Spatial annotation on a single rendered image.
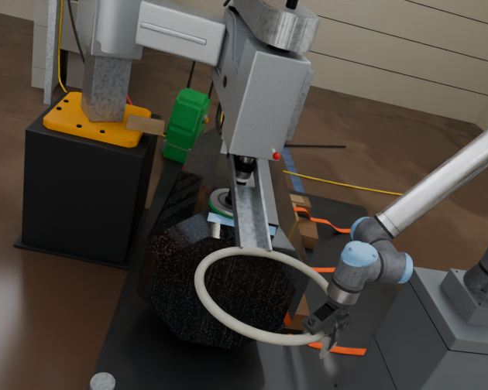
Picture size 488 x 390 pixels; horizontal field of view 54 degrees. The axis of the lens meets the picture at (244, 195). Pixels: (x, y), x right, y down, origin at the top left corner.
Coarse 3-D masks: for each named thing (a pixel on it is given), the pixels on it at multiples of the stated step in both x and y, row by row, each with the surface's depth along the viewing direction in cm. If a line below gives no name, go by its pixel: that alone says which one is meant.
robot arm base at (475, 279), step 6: (480, 264) 182; (468, 270) 188; (474, 270) 184; (480, 270) 181; (486, 270) 178; (468, 276) 185; (474, 276) 182; (480, 276) 180; (486, 276) 178; (468, 282) 184; (474, 282) 181; (480, 282) 180; (486, 282) 178; (474, 288) 181; (480, 288) 180; (486, 288) 178; (480, 294) 179; (486, 294) 178; (486, 300) 178
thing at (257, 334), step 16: (208, 256) 164; (224, 256) 170; (272, 256) 177; (288, 256) 177; (304, 272) 173; (208, 304) 142; (224, 320) 138; (256, 336) 135; (272, 336) 135; (288, 336) 137; (304, 336) 138; (320, 336) 141
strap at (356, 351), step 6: (300, 210) 349; (306, 210) 353; (324, 222) 364; (336, 228) 376; (318, 270) 326; (324, 270) 328; (330, 270) 330; (318, 348) 264; (336, 348) 268; (342, 348) 269; (348, 348) 270; (354, 348) 271; (360, 348) 273; (360, 354) 268
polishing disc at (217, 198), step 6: (216, 192) 217; (222, 192) 219; (228, 192) 220; (210, 198) 212; (216, 198) 213; (222, 198) 214; (216, 204) 208; (222, 204) 210; (228, 204) 211; (222, 210) 206; (228, 210) 206
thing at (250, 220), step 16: (256, 160) 208; (256, 176) 203; (240, 192) 198; (256, 192) 200; (240, 208) 192; (256, 208) 194; (240, 224) 180; (256, 224) 188; (240, 240) 175; (256, 240) 183
